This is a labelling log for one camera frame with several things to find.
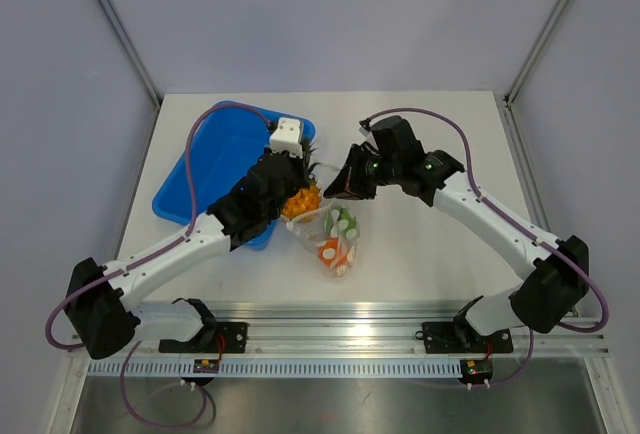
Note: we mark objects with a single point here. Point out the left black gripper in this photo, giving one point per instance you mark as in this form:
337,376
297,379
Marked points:
299,164

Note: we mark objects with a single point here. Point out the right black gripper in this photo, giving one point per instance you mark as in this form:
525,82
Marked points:
349,183

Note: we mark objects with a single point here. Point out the toy pineapple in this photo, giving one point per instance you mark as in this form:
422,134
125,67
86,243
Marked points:
307,199

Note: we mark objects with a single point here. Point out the green toy ball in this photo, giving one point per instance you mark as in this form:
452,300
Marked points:
341,222

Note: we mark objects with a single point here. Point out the clear zip top bag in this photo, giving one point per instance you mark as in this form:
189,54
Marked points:
309,228

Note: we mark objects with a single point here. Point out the orange toy fruit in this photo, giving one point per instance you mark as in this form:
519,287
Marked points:
335,253

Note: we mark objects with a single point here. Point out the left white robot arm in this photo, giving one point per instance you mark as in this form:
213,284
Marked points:
108,307

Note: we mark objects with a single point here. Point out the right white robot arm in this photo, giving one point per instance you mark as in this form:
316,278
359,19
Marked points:
549,286

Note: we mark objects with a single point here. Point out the blue plastic bin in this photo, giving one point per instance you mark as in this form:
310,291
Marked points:
225,146

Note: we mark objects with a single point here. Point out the left small circuit board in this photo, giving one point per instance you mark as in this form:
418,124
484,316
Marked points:
210,366

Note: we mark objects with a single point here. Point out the small circuit board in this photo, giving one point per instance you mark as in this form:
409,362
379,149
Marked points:
476,372
210,366

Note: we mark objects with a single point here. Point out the right small circuit board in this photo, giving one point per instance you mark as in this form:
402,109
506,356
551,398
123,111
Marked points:
476,372

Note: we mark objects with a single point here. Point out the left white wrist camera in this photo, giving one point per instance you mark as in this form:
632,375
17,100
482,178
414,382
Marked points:
287,137

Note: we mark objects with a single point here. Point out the aluminium rail frame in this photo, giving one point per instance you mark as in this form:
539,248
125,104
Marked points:
337,330

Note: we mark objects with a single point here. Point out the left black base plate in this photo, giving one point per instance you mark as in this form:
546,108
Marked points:
225,337

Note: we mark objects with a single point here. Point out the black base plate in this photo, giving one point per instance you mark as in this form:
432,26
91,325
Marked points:
446,337
225,337

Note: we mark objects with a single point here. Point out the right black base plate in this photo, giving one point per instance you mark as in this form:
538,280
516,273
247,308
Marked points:
446,337

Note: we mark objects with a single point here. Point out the white slotted cable duct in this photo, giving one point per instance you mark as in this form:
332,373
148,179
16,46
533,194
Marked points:
283,368

